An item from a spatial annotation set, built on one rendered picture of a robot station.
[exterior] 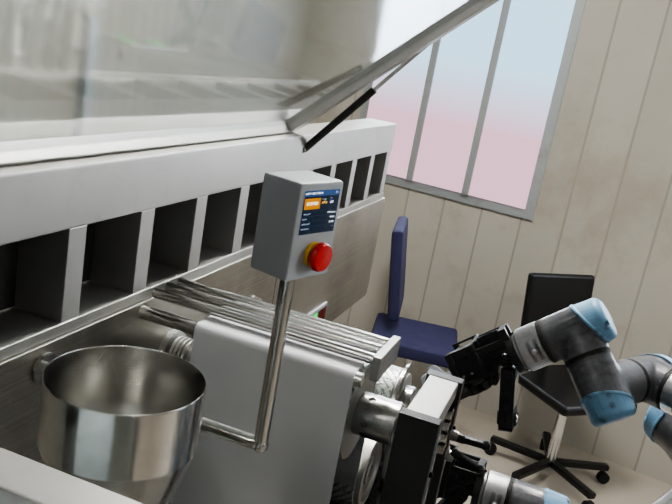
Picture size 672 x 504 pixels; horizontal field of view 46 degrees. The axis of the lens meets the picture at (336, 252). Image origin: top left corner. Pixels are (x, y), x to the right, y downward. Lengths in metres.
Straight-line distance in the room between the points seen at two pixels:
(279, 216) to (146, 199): 0.37
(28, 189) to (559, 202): 3.54
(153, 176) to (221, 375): 0.29
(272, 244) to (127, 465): 0.25
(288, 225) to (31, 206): 0.30
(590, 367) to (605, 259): 2.93
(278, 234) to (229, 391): 0.40
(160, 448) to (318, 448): 0.44
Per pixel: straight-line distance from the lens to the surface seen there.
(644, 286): 4.21
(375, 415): 1.13
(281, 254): 0.77
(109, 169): 1.02
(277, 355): 0.83
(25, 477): 0.45
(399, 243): 3.88
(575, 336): 1.31
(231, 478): 1.17
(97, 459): 0.68
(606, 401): 1.30
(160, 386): 0.79
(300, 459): 1.11
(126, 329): 1.14
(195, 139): 1.24
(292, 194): 0.75
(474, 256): 4.38
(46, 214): 0.94
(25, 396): 1.01
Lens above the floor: 1.84
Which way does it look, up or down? 15 degrees down
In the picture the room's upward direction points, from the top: 10 degrees clockwise
